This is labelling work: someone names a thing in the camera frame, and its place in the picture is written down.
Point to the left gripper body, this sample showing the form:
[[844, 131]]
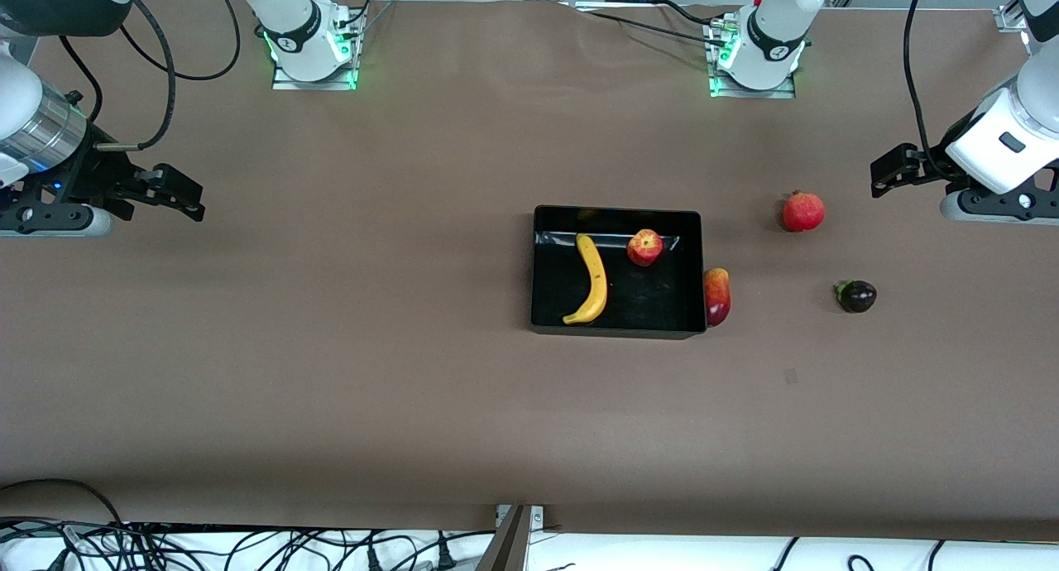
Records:
[[933, 163]]

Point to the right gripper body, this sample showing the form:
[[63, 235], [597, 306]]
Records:
[[93, 179]]

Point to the small red apple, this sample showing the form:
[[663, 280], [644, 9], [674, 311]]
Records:
[[645, 248]]

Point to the black rectangular tray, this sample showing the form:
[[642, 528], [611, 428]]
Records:
[[645, 302]]

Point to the yellow banana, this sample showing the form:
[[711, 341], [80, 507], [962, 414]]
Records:
[[594, 273]]

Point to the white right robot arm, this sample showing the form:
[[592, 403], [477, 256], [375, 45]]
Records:
[[298, 33]]

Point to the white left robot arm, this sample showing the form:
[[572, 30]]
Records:
[[773, 33]]

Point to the red pomegranate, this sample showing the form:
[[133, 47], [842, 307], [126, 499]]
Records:
[[803, 213]]

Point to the red yellow mango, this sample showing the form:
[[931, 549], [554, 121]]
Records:
[[718, 294]]

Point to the brown paper table cover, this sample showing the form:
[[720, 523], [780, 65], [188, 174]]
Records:
[[331, 372]]

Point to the aluminium frame corner bracket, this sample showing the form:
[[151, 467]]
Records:
[[1011, 18]]

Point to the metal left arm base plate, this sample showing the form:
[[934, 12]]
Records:
[[778, 93]]

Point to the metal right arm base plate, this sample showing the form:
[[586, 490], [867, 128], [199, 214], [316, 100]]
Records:
[[285, 81]]

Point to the metal table edge bracket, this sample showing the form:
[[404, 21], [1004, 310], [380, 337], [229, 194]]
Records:
[[517, 534]]

